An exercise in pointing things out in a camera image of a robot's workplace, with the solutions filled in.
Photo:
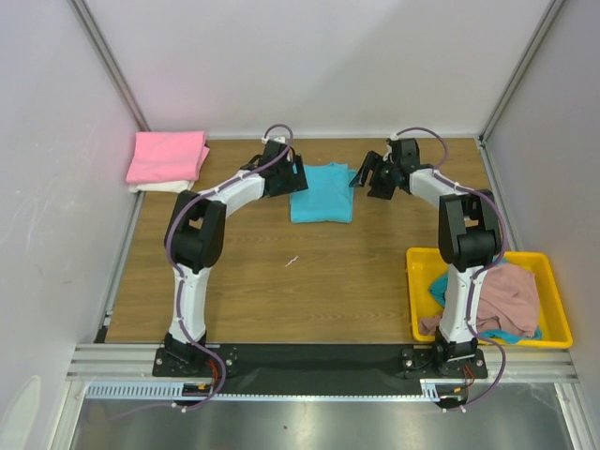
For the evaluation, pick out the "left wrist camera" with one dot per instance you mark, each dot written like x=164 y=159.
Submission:
x=277 y=139

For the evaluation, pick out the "dusty pink t shirt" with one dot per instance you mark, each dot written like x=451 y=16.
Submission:
x=509 y=305

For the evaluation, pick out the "white cable duct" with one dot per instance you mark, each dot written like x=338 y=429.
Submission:
x=409 y=390

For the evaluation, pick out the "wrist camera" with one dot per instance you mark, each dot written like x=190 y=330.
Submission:
x=277 y=139
x=390 y=148

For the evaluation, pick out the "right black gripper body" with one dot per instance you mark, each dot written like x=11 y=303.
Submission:
x=375 y=173

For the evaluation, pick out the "aluminium frame post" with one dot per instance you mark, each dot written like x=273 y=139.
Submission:
x=101 y=46
x=539 y=36

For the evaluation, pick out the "small pink thread scrap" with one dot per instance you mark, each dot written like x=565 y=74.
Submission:
x=291 y=261

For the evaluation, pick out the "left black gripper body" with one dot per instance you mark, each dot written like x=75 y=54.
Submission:
x=285 y=173

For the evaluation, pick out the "left aluminium frame post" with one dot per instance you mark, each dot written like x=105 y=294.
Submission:
x=101 y=46

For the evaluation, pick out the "folded pink t shirt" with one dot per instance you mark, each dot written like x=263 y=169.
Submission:
x=161 y=157

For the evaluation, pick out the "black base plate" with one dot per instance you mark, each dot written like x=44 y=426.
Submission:
x=373 y=364

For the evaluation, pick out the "yellow plastic bin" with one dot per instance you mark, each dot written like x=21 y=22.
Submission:
x=424 y=266

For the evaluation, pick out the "folded white t shirt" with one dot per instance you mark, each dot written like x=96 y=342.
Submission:
x=171 y=186

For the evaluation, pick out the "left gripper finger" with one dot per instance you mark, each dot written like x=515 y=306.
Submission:
x=287 y=187
x=298 y=173

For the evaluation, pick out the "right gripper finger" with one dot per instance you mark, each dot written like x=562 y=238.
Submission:
x=381 y=189
x=370 y=165

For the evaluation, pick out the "right aluminium frame post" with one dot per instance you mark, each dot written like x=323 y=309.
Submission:
x=539 y=36

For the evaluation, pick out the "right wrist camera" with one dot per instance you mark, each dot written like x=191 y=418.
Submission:
x=390 y=148

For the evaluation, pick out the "aluminium front rail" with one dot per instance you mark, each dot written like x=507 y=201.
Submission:
x=99 y=362

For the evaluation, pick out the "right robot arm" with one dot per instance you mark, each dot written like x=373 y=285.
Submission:
x=470 y=239

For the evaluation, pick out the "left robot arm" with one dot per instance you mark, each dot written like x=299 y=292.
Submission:
x=195 y=239

